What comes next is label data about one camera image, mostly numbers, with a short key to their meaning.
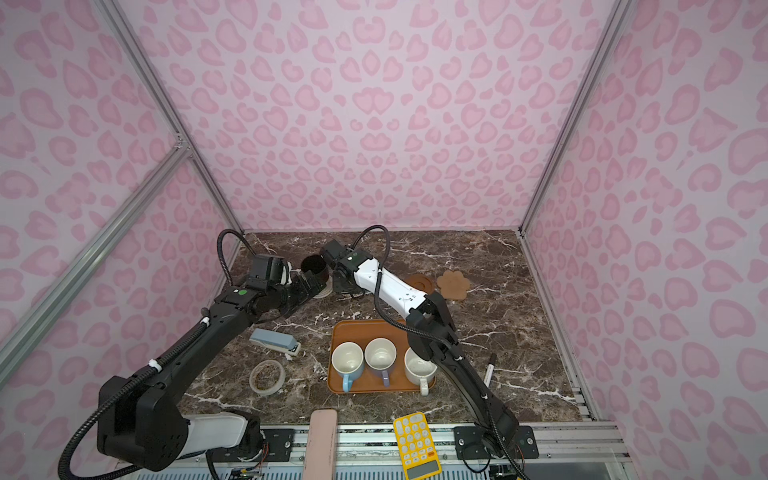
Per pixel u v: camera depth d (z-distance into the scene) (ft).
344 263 2.30
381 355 2.81
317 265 3.04
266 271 2.09
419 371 2.52
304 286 2.41
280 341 2.85
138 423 1.31
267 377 2.76
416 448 2.35
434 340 1.95
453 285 3.41
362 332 2.95
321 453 2.31
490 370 2.75
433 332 2.02
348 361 2.80
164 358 1.44
